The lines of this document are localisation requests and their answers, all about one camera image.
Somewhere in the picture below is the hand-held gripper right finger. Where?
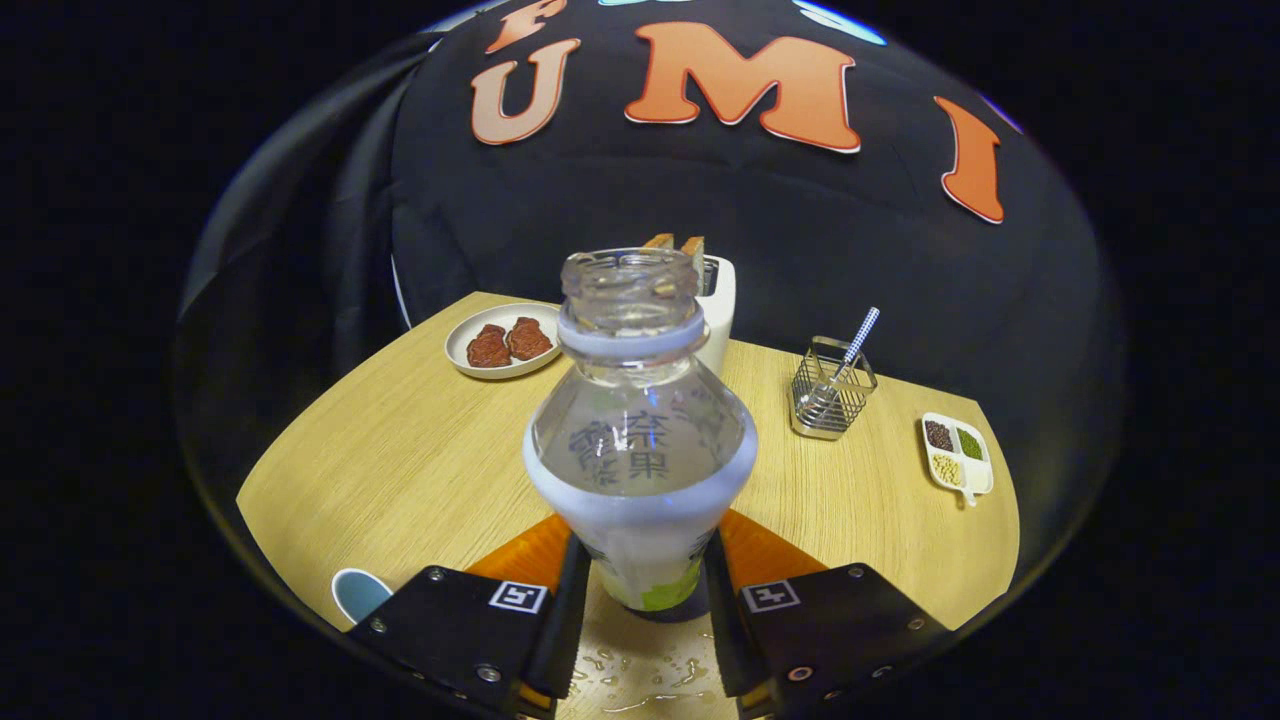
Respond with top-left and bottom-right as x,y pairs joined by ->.
704,510 -> 951,719

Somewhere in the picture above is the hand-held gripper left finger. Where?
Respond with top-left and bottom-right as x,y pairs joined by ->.
345,513 -> 592,719

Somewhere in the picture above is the clear plastic juice bottle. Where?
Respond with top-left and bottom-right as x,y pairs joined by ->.
522,247 -> 758,613

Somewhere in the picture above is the white cup with blue inside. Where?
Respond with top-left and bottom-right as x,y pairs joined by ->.
331,568 -> 395,625

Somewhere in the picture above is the wooden table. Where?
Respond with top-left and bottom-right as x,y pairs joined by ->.
236,291 -> 1021,720

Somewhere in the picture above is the red-brown meat piece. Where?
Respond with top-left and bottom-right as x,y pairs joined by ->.
506,317 -> 554,362
466,324 -> 512,369

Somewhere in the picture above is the white divided dish with beans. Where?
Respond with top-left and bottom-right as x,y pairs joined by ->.
921,412 -> 995,507

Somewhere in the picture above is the white round plate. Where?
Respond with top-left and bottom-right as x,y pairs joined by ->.
444,303 -> 563,380

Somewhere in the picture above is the white toaster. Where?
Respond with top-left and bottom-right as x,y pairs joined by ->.
688,255 -> 737,377

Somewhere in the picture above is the checked drinking straw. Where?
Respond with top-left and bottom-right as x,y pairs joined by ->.
825,307 -> 881,403

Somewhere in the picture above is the metal wire basket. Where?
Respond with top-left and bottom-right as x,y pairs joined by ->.
790,336 -> 878,442

